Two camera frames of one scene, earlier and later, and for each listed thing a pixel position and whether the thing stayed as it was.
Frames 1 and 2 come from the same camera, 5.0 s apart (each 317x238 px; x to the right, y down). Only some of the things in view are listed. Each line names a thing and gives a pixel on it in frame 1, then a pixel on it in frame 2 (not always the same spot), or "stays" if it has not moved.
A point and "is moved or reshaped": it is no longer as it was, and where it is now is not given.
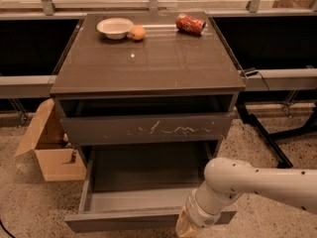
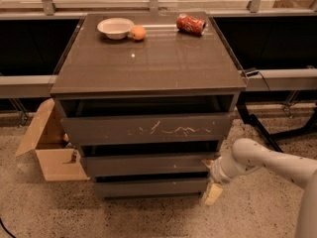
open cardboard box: (47, 137) stays
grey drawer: (140, 187) is moved or reshaped
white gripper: (197, 212) to (216, 173)
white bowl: (115, 29) stays
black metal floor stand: (243, 98) stays
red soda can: (190, 25) stays
